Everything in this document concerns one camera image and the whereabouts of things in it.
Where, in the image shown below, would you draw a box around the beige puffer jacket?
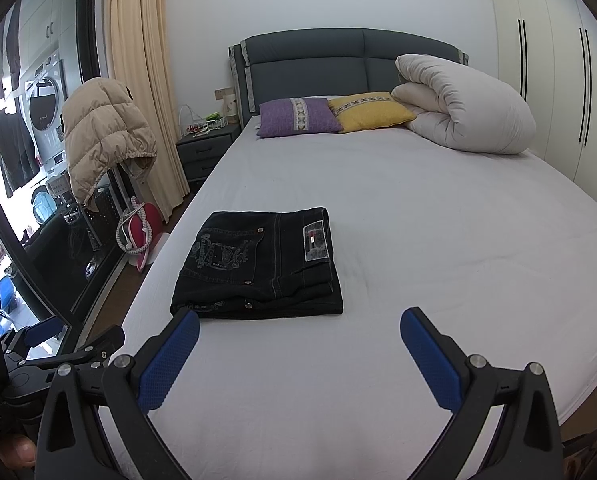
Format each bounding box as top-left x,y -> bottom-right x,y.
61,77 -> 158,207

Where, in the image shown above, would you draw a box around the grey nightstand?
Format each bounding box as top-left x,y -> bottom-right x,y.
175,122 -> 243,196

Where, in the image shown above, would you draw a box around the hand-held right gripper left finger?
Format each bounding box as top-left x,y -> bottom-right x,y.
36,307 -> 202,480

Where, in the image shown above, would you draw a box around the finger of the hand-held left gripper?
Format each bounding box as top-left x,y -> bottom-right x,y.
2,316 -> 62,361
21,325 -> 126,378

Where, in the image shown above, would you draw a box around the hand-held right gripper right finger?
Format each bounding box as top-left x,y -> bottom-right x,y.
399,306 -> 564,480

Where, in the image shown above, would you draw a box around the bed with white sheet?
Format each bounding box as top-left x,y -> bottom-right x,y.
98,122 -> 597,480

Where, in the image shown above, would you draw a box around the beige curtain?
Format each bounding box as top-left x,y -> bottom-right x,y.
102,0 -> 192,224

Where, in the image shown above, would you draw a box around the white wardrobe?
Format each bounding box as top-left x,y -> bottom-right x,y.
487,0 -> 597,212

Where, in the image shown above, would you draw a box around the black pants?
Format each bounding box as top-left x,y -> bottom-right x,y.
170,206 -> 344,320

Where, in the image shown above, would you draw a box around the yellow pillow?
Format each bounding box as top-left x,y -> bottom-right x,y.
327,91 -> 418,134

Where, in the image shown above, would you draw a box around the dark hanging garment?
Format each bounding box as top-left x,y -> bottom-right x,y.
0,110 -> 40,199

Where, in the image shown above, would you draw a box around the folded beige duvet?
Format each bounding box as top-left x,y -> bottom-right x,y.
391,53 -> 537,155

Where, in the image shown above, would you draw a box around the grey padded headboard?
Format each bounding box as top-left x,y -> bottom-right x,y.
227,27 -> 470,127

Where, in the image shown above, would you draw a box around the white tumble dryer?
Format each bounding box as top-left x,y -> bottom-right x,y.
21,54 -> 69,167

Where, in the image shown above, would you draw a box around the white washing machine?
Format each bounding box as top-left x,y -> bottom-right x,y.
28,166 -> 66,227

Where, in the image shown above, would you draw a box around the purple pillow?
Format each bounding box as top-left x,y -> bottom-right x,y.
256,96 -> 343,139

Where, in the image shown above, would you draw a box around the person's left hand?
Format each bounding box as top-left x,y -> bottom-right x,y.
0,434 -> 39,472

